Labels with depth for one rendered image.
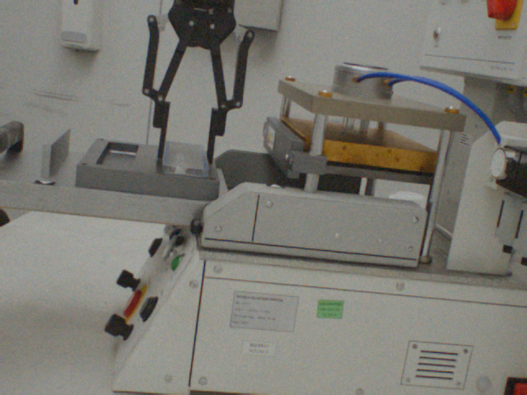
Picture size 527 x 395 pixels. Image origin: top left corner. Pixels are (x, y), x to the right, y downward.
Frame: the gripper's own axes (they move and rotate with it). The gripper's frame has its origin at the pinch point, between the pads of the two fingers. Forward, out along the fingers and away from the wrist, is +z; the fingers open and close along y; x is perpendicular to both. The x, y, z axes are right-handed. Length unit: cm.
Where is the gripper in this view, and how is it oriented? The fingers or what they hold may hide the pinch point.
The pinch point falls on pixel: (188, 135)
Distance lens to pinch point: 90.0
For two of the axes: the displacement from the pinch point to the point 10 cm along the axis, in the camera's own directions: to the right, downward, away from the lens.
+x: 1.1, 2.3, -9.7
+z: -1.5, 9.7, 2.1
